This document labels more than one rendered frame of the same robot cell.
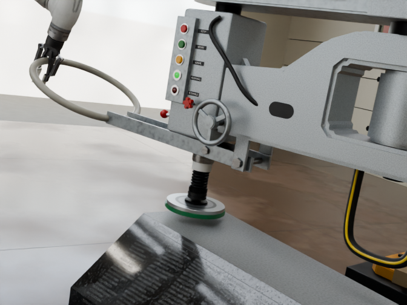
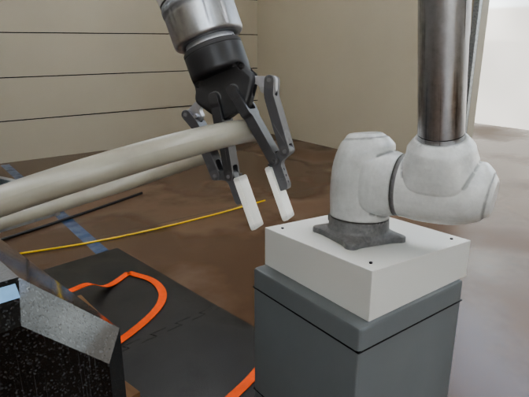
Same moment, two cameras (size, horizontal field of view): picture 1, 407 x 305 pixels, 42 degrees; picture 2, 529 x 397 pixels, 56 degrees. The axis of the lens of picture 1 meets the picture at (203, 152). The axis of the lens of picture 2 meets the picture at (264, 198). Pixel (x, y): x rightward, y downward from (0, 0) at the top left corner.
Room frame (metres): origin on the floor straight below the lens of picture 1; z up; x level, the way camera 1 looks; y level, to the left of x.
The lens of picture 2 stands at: (2.93, 0.74, 1.40)
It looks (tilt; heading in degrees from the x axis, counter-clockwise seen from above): 17 degrees down; 178
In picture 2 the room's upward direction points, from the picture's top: straight up
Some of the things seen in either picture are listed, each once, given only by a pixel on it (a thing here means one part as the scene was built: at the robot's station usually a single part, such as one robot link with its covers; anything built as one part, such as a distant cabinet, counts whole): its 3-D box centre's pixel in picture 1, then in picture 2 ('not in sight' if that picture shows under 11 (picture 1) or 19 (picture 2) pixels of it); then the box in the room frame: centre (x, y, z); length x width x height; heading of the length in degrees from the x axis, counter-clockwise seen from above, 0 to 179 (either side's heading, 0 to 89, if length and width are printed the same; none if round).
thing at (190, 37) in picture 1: (182, 60); not in sight; (1.80, 0.12, 1.40); 0.08 x 0.03 x 0.28; 54
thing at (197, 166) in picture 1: (201, 164); not in sight; (1.85, 0.00, 1.04); 0.07 x 0.07 x 0.04
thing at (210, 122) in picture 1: (217, 122); not in sight; (1.68, -0.03, 1.22); 0.15 x 0.10 x 0.15; 54
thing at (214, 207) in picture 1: (195, 203); not in sight; (1.85, 0.00, 0.90); 0.21 x 0.21 x 0.01
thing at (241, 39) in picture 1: (235, 84); not in sight; (1.80, -0.07, 1.35); 0.36 x 0.22 x 0.45; 54
